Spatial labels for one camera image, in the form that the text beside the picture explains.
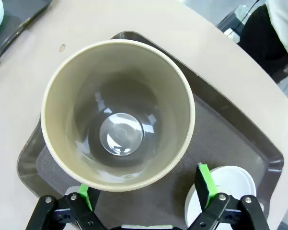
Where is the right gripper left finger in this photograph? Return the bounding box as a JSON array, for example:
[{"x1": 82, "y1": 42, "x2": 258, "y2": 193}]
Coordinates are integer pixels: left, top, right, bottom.
[{"x1": 25, "y1": 183, "x2": 106, "y2": 230}]

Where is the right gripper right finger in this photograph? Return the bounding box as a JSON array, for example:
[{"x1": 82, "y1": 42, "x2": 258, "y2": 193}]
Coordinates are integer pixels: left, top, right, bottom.
[{"x1": 186, "y1": 162, "x2": 270, "y2": 230}]

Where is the white bowl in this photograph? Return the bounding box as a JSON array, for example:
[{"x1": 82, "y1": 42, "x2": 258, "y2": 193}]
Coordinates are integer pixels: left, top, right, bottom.
[{"x1": 184, "y1": 166, "x2": 265, "y2": 228}]

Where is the brown tall cup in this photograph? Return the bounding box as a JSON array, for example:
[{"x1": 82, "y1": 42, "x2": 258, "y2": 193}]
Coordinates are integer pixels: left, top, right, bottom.
[{"x1": 40, "y1": 39, "x2": 196, "y2": 192}]

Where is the brown serving tray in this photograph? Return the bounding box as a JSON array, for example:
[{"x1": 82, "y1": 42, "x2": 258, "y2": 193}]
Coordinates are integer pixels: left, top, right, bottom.
[
  {"x1": 0, "y1": 0, "x2": 52, "y2": 69},
  {"x1": 16, "y1": 30, "x2": 285, "y2": 230}
]

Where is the person in cream t-shirt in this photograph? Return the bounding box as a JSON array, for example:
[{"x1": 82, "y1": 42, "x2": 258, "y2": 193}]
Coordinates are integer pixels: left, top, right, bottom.
[{"x1": 238, "y1": 0, "x2": 288, "y2": 72}]

